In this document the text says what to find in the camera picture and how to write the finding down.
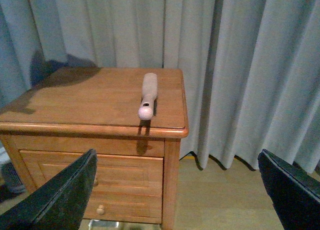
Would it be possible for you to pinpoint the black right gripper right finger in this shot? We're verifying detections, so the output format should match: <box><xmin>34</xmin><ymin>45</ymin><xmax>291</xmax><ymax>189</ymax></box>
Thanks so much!
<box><xmin>258</xmin><ymin>149</ymin><xmax>320</xmax><ymax>229</ymax></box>

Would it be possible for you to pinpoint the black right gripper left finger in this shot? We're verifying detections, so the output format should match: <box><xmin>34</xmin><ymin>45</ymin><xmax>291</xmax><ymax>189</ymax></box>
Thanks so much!
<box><xmin>0</xmin><ymin>149</ymin><xmax>98</xmax><ymax>229</ymax></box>

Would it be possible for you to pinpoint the wooden drawer knob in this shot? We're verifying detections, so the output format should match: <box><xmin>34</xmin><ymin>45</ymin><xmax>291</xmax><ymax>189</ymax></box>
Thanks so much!
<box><xmin>96</xmin><ymin>204</ymin><xmax>105</xmax><ymax>215</ymax></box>

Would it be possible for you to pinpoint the light green curtain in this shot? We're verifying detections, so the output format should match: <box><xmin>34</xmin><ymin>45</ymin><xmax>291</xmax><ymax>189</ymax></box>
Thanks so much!
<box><xmin>0</xmin><ymin>0</ymin><xmax>320</xmax><ymax>173</ymax></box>

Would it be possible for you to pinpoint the wooden nightstand cabinet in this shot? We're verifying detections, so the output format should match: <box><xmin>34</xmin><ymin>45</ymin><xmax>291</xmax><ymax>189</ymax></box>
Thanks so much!
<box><xmin>0</xmin><ymin>67</ymin><xmax>189</xmax><ymax>229</ymax></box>

